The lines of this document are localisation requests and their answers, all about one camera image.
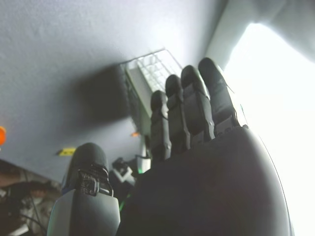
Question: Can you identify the pale green board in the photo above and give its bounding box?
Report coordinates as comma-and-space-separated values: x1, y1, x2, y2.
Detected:
124, 62, 151, 138

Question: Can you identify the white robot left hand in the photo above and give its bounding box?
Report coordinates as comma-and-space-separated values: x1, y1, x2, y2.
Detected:
46, 58, 295, 236

